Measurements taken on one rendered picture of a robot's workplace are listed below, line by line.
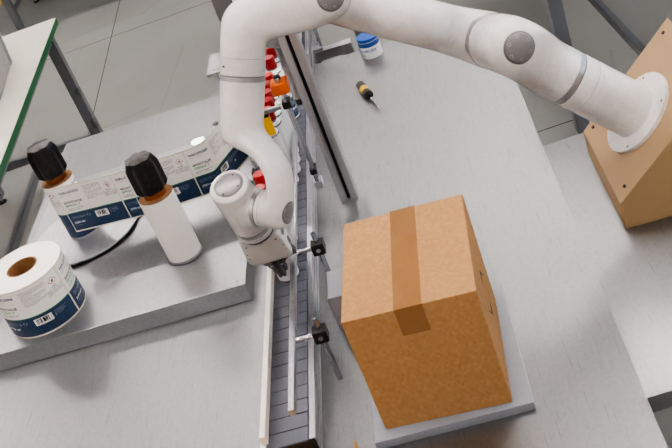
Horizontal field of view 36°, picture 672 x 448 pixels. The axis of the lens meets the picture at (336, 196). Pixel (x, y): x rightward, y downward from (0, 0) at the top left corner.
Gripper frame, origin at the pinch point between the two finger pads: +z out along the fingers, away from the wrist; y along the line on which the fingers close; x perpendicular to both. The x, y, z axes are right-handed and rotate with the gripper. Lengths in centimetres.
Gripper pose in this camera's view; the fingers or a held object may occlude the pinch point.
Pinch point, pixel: (279, 266)
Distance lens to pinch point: 228.3
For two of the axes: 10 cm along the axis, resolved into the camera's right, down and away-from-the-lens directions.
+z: 2.9, 5.7, 7.7
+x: 1.4, 7.7, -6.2
